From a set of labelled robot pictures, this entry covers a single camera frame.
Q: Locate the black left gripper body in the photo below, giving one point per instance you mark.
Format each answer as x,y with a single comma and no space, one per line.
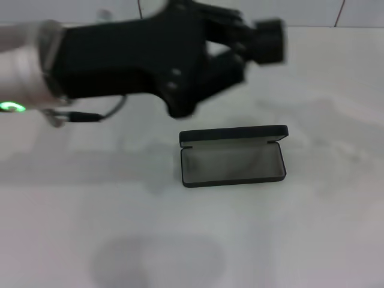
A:
120,60

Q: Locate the black glasses case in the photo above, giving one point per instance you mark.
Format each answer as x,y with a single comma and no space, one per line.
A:
234,132

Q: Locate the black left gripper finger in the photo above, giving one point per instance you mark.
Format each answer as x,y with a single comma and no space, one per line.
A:
270,42
228,75

